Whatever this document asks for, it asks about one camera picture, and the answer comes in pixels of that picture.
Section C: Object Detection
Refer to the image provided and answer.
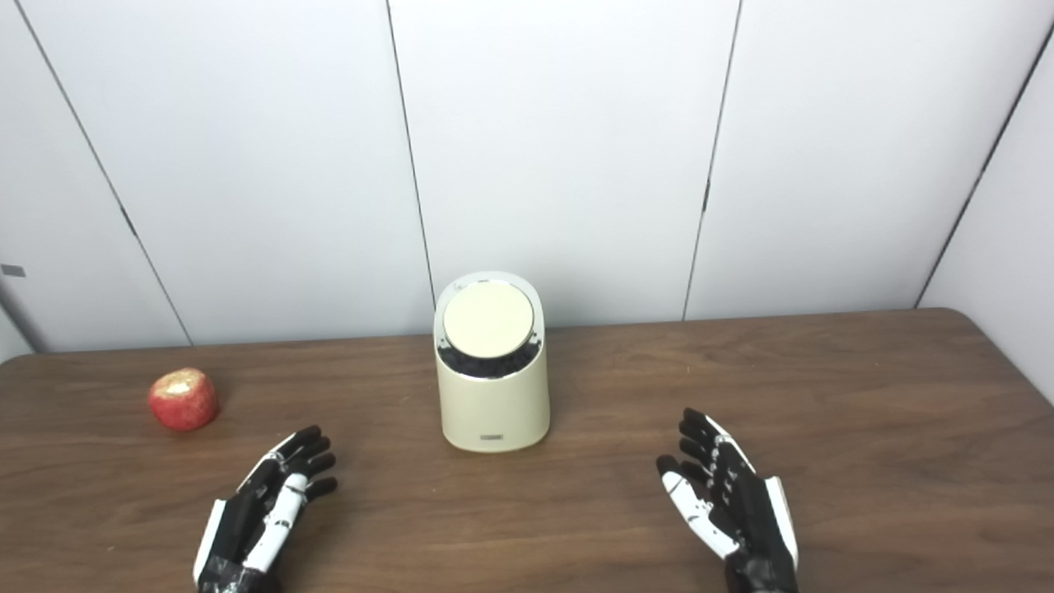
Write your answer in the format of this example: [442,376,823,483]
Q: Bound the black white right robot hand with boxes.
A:
[656,408,800,593]

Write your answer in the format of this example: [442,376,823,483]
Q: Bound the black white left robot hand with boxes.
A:
[193,426,338,593]

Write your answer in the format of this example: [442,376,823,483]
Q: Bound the red apple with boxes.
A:
[147,367,220,432]

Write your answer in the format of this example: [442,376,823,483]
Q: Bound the round cream bin lid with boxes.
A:
[443,282,534,360]

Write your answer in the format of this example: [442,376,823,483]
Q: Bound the cream-colored bin body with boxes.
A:
[433,272,551,454]

